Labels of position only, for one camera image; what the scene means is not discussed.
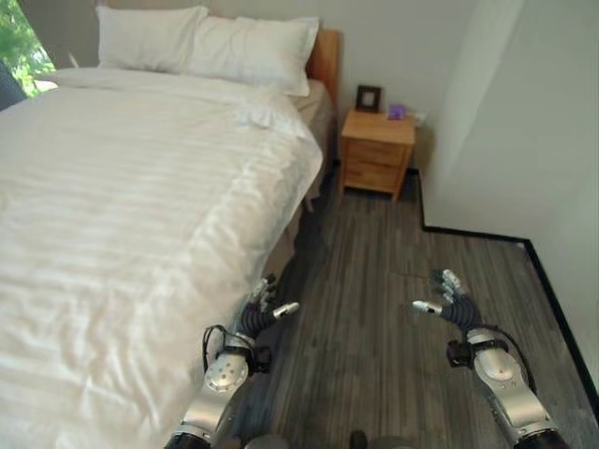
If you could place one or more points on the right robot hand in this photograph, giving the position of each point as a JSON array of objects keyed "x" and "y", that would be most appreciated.
[{"x": 456, "y": 305}]

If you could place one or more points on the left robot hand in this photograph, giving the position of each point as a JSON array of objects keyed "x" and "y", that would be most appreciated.
[{"x": 256, "y": 316}]

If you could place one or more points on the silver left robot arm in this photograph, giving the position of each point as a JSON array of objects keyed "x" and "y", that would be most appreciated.
[{"x": 220, "y": 379}]

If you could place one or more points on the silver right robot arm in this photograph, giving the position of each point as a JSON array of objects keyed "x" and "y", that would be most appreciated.
[{"x": 503, "y": 383}]

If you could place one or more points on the white striped duvet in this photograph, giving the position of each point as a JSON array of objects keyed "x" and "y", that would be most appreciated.
[{"x": 131, "y": 224}]

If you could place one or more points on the wooden nightstand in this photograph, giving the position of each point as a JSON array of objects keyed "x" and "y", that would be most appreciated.
[{"x": 376, "y": 149}]

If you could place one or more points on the small purple box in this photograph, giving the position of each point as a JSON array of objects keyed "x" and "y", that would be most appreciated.
[{"x": 398, "y": 111}]

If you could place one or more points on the beige mattress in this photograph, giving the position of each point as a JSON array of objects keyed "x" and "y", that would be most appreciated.
[{"x": 316, "y": 105}]

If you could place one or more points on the wooden headboard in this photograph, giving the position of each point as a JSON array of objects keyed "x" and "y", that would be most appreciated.
[{"x": 325, "y": 61}]

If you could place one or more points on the white pillow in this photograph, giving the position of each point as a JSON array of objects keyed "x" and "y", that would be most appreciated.
[
  {"x": 145, "y": 37},
  {"x": 252, "y": 49}
]

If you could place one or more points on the dark blue chair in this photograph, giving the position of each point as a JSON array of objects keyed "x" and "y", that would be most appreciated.
[{"x": 8, "y": 86}]

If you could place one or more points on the window with green foliage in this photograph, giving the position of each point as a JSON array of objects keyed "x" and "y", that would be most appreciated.
[{"x": 21, "y": 47}]

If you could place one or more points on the dark picture frame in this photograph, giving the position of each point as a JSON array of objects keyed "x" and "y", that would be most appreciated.
[{"x": 369, "y": 97}]

